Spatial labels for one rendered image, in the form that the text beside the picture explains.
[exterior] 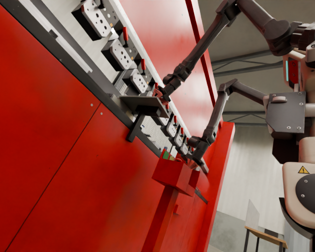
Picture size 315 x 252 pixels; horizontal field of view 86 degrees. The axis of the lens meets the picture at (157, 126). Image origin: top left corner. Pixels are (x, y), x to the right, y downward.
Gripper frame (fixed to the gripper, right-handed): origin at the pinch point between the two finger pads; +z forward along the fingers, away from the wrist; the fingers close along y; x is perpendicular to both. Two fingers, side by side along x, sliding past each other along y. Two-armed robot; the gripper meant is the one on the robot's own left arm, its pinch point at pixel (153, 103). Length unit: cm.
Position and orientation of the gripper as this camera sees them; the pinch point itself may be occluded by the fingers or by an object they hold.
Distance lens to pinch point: 98.1
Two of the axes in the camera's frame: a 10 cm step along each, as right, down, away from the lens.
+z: -7.3, 6.8, -0.9
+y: -4.1, -5.4, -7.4
